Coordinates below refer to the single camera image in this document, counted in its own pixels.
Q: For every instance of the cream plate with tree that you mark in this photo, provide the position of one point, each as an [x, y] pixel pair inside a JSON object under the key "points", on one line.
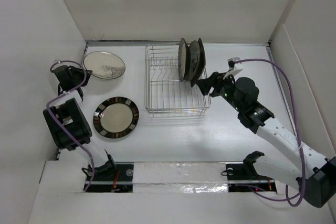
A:
{"points": [[104, 65]]}

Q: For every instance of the dark floral rectangular plate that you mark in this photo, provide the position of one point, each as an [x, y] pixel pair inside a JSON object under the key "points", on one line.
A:
{"points": [[200, 64]]}

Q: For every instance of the wire dish rack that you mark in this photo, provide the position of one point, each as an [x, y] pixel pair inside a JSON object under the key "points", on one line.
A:
{"points": [[165, 94]]}

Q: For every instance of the cream plate checkered rim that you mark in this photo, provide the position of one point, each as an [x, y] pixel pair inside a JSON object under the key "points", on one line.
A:
{"points": [[116, 117]]}

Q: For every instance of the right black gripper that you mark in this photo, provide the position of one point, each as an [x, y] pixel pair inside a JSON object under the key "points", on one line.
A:
{"points": [[216, 80]]}

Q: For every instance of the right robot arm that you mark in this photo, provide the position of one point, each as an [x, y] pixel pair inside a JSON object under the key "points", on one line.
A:
{"points": [[308, 171]]}

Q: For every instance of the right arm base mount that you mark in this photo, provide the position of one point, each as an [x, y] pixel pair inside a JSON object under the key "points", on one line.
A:
{"points": [[241, 181]]}

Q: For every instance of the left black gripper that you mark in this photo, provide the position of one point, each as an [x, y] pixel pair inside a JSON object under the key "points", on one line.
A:
{"points": [[73, 70]]}

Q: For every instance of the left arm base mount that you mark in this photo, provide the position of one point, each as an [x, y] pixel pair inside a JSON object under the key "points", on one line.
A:
{"points": [[118, 181]]}

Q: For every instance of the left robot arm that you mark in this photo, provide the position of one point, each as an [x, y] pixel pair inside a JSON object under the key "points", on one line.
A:
{"points": [[68, 126]]}

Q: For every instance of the metal rimmed round plate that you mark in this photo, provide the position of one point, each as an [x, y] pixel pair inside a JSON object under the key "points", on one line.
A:
{"points": [[183, 60]]}

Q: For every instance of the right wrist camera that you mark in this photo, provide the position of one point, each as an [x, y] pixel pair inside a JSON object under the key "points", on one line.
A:
{"points": [[234, 67]]}

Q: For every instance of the grey deer round plate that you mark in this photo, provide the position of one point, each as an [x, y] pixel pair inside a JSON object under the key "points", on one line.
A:
{"points": [[194, 59]]}

